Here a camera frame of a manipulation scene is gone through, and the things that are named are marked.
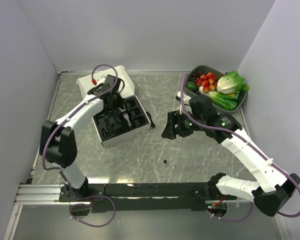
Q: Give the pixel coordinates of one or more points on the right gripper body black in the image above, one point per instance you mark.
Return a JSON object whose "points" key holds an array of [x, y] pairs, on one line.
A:
{"points": [[186, 126]]}

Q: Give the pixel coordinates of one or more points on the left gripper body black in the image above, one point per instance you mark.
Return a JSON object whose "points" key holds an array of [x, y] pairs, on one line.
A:
{"points": [[118, 101]]}

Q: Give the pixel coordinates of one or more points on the black silver hair trimmer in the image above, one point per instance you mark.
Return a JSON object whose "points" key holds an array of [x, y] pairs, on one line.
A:
{"points": [[125, 115]]}

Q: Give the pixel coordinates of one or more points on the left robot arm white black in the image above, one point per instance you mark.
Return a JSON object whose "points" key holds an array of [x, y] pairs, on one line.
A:
{"points": [[58, 146]]}

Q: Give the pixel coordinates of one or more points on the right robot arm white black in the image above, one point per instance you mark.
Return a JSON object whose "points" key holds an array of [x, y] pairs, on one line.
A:
{"points": [[272, 187]]}

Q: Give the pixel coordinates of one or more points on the green avocado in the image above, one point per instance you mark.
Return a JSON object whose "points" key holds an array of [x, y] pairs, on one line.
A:
{"points": [[191, 86]]}

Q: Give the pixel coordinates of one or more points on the dark purple grapes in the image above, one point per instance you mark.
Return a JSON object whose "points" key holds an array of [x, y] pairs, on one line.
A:
{"points": [[197, 75]]}

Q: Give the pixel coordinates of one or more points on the bok choy vegetable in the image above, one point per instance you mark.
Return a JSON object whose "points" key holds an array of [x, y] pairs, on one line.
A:
{"points": [[222, 100]]}

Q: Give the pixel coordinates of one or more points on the red strawberries cluster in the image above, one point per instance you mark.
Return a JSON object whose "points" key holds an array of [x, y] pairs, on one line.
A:
{"points": [[207, 82]]}

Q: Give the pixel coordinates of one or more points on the dark grey food tray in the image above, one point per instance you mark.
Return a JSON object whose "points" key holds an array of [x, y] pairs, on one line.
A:
{"points": [[241, 96]]}

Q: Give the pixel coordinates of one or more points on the green white cabbage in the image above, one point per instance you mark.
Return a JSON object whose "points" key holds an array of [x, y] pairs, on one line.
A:
{"points": [[232, 82]]}

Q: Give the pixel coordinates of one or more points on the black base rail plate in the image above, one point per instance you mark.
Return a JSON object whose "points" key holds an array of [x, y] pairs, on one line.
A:
{"points": [[152, 196]]}

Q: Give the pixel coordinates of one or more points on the aluminium profile rail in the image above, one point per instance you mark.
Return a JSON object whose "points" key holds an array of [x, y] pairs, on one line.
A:
{"points": [[38, 194]]}

